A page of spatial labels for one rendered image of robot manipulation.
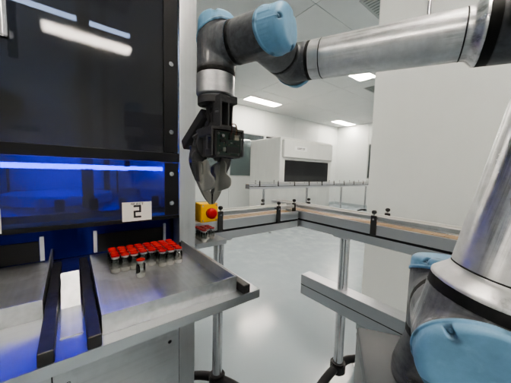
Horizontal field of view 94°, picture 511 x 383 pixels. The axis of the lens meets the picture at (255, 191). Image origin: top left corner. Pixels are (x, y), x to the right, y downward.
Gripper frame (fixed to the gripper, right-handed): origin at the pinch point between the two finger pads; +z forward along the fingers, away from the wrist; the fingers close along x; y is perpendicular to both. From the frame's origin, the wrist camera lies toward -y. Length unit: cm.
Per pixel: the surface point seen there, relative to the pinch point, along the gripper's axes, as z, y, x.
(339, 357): 91, -18, 87
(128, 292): 21.4, -10.3, -14.0
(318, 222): 21, -33, 82
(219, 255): 34, -50, 31
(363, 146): -107, -390, 797
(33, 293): 21.4, -21.5, -30.4
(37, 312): 20.3, -9.6, -28.7
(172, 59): -42, -36, 4
